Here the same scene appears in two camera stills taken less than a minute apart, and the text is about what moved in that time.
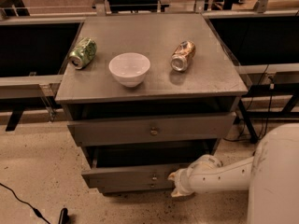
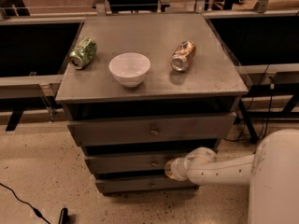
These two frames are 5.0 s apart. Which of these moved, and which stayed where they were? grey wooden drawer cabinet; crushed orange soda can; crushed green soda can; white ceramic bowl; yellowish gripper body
Moved: yellowish gripper body
Stayed: white ceramic bowl; grey wooden drawer cabinet; crushed orange soda can; crushed green soda can
